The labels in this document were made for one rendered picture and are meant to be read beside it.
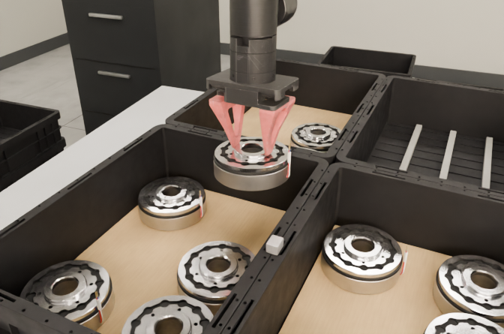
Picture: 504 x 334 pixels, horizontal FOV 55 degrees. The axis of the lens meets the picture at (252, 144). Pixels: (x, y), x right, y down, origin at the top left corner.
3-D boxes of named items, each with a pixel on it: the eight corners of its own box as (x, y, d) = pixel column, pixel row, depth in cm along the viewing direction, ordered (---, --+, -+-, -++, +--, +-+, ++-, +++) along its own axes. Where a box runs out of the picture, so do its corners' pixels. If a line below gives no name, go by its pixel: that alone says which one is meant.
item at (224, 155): (268, 179, 59) (268, 175, 58) (199, 161, 63) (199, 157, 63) (301, 148, 67) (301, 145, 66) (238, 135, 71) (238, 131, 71)
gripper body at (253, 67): (230, 80, 66) (230, 25, 63) (299, 91, 62) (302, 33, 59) (205, 92, 61) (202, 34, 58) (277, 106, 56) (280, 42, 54)
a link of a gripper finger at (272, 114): (247, 138, 68) (247, 73, 65) (294, 148, 65) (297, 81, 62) (223, 156, 63) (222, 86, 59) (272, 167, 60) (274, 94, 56)
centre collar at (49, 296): (63, 311, 54) (62, 307, 53) (34, 295, 56) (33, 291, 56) (96, 284, 58) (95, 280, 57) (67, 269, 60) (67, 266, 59)
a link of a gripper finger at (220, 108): (234, 135, 69) (233, 71, 66) (279, 145, 66) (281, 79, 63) (208, 152, 64) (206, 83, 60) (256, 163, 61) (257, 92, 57)
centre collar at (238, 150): (259, 163, 62) (259, 158, 61) (226, 155, 64) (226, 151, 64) (276, 148, 66) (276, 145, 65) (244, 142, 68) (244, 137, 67)
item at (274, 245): (277, 256, 52) (277, 247, 51) (265, 252, 52) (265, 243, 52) (283, 245, 53) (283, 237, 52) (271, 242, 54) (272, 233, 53)
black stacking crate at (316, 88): (325, 225, 76) (331, 162, 70) (167, 182, 87) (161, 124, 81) (379, 125, 107) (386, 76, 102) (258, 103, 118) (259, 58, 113)
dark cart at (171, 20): (169, 194, 227) (150, -2, 184) (90, 176, 241) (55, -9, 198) (223, 138, 278) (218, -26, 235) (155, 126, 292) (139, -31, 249)
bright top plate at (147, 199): (178, 224, 69) (178, 220, 68) (124, 204, 73) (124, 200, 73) (217, 189, 76) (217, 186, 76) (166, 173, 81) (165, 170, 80)
